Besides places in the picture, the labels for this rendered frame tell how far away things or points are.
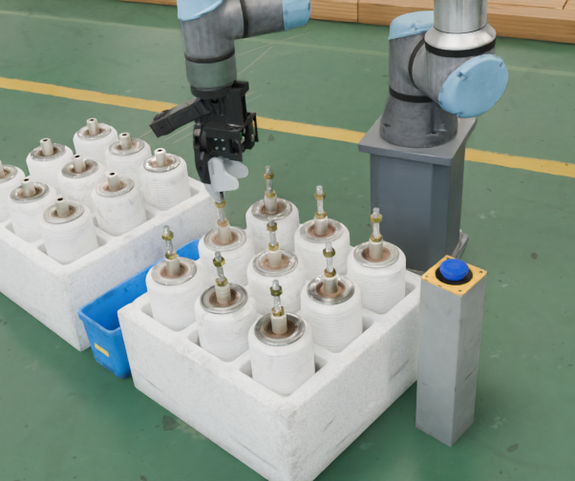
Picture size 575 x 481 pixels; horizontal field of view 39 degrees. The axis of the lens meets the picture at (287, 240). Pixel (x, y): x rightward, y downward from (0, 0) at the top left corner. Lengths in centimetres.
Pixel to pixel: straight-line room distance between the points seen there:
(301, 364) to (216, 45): 48
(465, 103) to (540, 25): 154
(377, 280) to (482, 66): 38
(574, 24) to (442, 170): 141
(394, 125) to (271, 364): 58
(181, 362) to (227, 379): 11
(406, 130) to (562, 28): 143
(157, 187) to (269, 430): 62
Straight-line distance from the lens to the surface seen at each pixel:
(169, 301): 132
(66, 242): 154
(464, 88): 137
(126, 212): 159
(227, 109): 125
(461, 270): 118
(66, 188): 169
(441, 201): 160
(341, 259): 140
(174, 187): 165
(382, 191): 161
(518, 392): 148
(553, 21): 290
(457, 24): 136
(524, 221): 191
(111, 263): 157
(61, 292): 154
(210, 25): 119
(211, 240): 140
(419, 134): 154
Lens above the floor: 103
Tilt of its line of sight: 34 degrees down
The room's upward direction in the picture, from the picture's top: 5 degrees counter-clockwise
